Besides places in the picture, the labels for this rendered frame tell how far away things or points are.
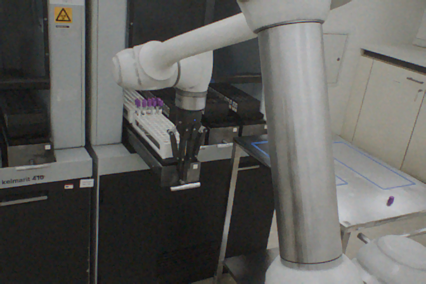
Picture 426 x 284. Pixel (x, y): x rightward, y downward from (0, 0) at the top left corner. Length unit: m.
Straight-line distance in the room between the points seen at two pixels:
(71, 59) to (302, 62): 0.99
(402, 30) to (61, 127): 3.22
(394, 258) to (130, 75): 0.71
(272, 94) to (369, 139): 3.17
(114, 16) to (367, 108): 2.68
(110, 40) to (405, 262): 1.11
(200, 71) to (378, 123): 2.69
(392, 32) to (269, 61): 3.44
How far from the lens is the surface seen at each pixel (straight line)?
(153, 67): 1.10
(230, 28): 1.00
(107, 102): 1.59
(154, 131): 1.47
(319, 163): 0.68
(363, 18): 3.81
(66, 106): 1.56
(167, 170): 1.36
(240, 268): 1.84
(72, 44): 1.51
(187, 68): 1.19
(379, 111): 3.75
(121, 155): 1.58
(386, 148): 3.73
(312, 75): 0.68
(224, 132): 1.73
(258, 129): 1.82
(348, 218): 1.23
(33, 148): 1.50
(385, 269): 0.84
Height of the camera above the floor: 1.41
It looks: 23 degrees down
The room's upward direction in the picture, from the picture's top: 7 degrees clockwise
